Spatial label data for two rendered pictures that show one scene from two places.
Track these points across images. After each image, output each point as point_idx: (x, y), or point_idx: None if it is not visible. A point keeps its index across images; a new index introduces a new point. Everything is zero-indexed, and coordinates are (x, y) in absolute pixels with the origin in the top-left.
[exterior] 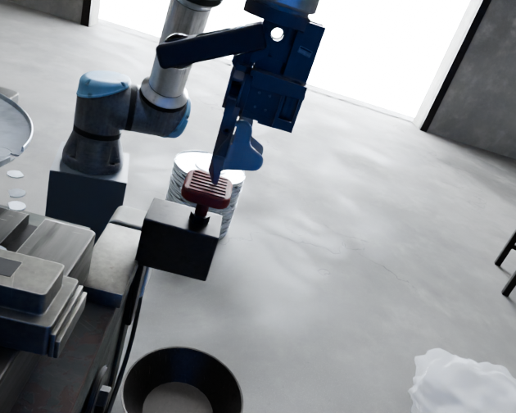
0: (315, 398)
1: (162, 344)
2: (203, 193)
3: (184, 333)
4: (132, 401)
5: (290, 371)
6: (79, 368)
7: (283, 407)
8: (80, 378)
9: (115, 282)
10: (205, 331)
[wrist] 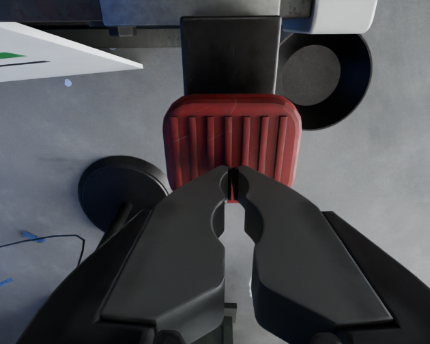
0: (332, 183)
1: (385, 46)
2: (169, 151)
3: (401, 67)
4: (310, 35)
5: (357, 166)
6: (2, 8)
7: (321, 160)
8: None
9: (122, 4)
10: (405, 87)
